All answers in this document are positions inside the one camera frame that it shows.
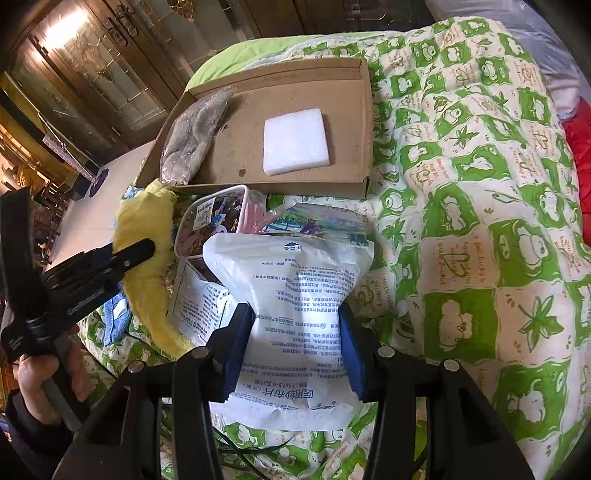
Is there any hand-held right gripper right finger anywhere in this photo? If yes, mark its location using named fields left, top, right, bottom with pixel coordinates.
left=338, top=306, right=536, bottom=480

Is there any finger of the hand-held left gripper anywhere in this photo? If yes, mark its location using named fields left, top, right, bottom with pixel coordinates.
left=99, top=239, right=156, bottom=278

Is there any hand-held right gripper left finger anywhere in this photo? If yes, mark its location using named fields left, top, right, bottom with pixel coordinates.
left=51, top=302, right=257, bottom=480

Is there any yellow towel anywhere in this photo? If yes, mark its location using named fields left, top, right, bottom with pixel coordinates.
left=113, top=180, right=195, bottom=361

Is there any blue towel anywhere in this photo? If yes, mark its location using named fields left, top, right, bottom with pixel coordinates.
left=102, top=295, right=133, bottom=348

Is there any white gauze packet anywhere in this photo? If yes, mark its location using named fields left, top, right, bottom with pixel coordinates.
left=202, top=231, right=374, bottom=432

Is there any clear plastic food container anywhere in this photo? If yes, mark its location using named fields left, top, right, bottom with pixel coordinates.
left=174, top=185, right=250, bottom=269

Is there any landscape print snack packet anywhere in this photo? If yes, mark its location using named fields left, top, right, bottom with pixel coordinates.
left=268, top=202, right=375, bottom=248

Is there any cardboard box tray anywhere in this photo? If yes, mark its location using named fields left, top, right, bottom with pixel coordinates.
left=139, top=56, right=374, bottom=200

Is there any person's left forearm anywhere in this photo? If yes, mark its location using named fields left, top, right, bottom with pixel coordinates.
left=0, top=388, right=75, bottom=480

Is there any person's left hand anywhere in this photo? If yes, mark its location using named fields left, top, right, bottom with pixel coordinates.
left=13, top=323, right=89, bottom=426

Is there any dark contents zip bag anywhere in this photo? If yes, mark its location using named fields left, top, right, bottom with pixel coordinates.
left=159, top=88, right=236, bottom=186

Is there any green and white printed blanket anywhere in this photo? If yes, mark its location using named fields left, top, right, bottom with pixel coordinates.
left=76, top=16, right=591, bottom=480

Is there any wooden glass door cabinet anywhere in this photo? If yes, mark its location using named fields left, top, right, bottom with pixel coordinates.
left=0, top=0, right=222, bottom=155

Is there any white foam square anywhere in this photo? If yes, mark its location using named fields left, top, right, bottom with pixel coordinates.
left=262, top=108, right=334, bottom=176

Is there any lime green bedsheet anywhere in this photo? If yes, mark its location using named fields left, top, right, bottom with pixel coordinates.
left=185, top=34, right=370, bottom=93

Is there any red cloth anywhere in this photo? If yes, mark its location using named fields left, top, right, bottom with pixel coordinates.
left=561, top=117, right=591, bottom=204

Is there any white packet with text frame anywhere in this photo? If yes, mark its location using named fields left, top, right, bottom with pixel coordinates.
left=166, top=256, right=234, bottom=348

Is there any black cable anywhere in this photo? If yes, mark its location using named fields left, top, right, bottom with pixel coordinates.
left=212, top=415, right=293, bottom=480

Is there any pastel hair ties pack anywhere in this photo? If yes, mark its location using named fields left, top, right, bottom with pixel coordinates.
left=247, top=191, right=283, bottom=232

